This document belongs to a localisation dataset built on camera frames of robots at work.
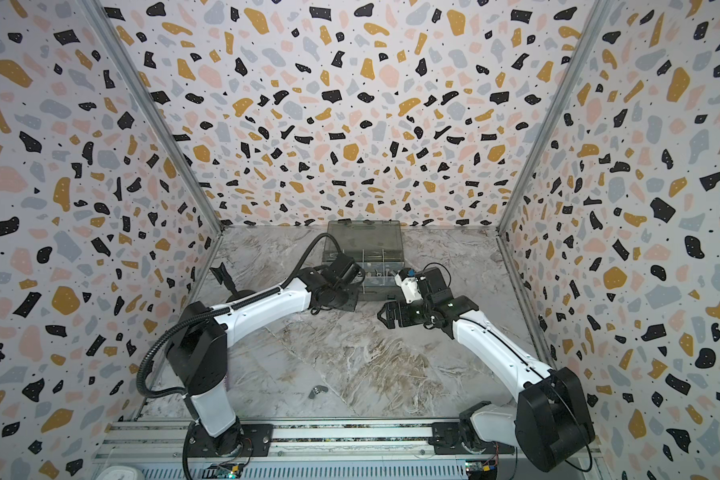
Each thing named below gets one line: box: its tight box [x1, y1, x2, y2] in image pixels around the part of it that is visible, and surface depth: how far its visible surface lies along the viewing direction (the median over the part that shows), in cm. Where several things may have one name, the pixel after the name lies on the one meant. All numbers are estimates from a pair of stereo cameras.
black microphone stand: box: [209, 262, 249, 303], surface depth 84 cm
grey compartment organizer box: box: [322, 220, 405, 301], surface depth 127 cm
